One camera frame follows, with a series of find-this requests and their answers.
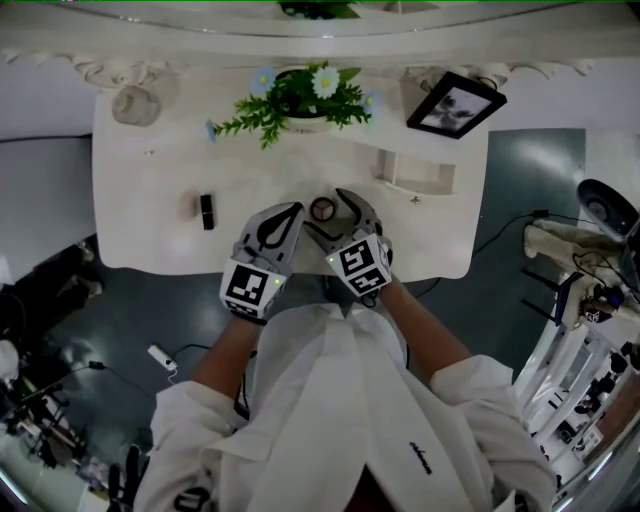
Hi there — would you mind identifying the grey headset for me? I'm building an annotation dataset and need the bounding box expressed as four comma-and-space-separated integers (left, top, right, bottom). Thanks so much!
576, 178, 640, 247

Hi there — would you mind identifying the potted plant with flowers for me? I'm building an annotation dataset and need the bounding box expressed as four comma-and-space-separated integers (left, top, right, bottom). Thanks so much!
204, 59, 384, 151

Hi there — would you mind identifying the oval mirror with white frame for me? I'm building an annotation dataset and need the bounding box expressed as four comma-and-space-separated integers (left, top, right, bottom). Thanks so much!
0, 0, 640, 91

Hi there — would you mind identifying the black wrist strap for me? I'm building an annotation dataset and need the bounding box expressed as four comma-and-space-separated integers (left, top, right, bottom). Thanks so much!
226, 310, 269, 327

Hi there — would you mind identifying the small round compact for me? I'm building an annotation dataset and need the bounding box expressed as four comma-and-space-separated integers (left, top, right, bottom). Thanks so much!
309, 196, 342, 223

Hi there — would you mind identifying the person's white shirt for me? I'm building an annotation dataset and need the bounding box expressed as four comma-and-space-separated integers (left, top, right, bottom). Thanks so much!
134, 302, 559, 512

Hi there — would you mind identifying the white storage rack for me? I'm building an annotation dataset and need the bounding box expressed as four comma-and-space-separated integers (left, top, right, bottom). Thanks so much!
514, 299, 640, 512

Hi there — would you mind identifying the white dressing table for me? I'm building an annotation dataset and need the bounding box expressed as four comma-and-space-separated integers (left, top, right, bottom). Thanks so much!
92, 64, 490, 284

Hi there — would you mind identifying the black router with antennas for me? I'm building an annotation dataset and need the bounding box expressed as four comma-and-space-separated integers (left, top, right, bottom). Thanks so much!
519, 267, 584, 327

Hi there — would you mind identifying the person's left forearm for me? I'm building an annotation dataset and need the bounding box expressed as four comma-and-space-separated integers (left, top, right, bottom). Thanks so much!
189, 313, 266, 404

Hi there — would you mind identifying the black lipstick tube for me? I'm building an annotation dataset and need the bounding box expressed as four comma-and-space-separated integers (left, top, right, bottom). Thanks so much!
199, 193, 217, 232

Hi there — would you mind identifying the black bag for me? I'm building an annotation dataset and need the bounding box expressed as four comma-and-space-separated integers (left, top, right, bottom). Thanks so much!
13, 241, 105, 324

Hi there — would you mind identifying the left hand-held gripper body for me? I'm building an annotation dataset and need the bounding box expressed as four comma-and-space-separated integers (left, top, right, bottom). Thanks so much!
219, 244, 293, 322

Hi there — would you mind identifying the black picture frame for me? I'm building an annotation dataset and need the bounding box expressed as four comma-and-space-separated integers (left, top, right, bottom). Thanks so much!
405, 70, 508, 141

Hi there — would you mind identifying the white power strip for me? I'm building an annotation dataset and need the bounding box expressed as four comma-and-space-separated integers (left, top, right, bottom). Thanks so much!
146, 343, 180, 374

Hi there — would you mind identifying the person's right forearm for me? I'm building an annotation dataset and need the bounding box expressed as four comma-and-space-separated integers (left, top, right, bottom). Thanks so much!
375, 279, 474, 386

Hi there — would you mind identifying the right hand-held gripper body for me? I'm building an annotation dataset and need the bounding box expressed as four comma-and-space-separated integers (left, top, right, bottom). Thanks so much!
324, 222, 397, 300

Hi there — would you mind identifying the black floor cable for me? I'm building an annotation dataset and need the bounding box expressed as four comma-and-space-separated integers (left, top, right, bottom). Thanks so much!
413, 209, 596, 300

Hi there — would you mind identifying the cream fluffy stool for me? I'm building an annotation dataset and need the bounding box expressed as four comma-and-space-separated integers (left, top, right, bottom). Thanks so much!
523, 216, 632, 331

